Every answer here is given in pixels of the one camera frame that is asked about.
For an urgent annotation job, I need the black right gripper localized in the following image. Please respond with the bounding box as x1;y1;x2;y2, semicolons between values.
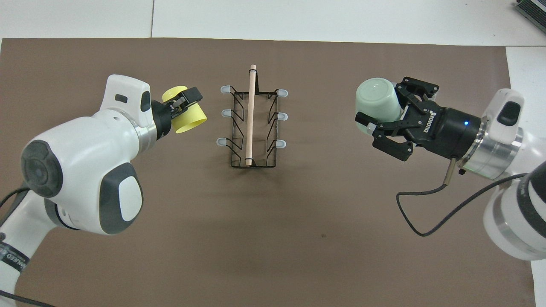
355;76;487;162

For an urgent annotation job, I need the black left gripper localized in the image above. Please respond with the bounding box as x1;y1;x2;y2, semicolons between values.
151;87;203;142

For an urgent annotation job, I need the yellow plastic cup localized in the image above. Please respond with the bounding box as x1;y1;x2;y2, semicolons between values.
161;85;208;134

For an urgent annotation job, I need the pale green plastic cup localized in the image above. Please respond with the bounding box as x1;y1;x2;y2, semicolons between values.
355;77;404;133

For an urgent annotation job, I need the brown table mat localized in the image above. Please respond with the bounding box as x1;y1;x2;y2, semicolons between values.
0;38;536;307

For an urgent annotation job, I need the grey ribbed device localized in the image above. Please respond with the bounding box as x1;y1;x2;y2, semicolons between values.
513;0;546;23

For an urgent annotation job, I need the black wire cup rack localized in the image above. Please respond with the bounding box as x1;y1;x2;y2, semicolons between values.
216;64;289;169

